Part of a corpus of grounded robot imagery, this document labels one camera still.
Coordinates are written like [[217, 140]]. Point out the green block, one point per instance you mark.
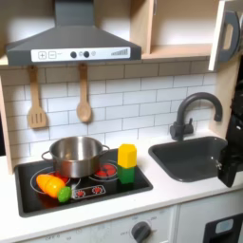
[[126, 175]]

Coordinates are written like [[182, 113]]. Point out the yellow block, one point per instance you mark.
[[127, 155]]

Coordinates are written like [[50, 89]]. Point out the wooden spoon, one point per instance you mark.
[[84, 110]]

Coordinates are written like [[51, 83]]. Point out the dark grey tap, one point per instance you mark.
[[181, 123]]

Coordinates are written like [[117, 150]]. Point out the dark grey sink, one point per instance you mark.
[[190, 161]]

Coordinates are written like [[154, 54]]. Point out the slotted wooden spatula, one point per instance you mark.
[[37, 118]]

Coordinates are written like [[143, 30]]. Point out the orange toy carrot green tip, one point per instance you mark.
[[50, 185]]

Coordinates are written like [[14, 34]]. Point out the grey range hood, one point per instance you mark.
[[72, 38]]

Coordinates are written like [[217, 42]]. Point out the white oven control panel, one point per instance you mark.
[[104, 231]]

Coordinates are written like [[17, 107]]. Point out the grey oven knob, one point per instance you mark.
[[140, 232]]

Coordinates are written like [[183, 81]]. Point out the black stove top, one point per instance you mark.
[[31, 202]]

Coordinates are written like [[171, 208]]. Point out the white toy microwave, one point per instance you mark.
[[216, 38]]

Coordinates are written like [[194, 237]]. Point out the black appliance door panel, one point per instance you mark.
[[212, 235]]

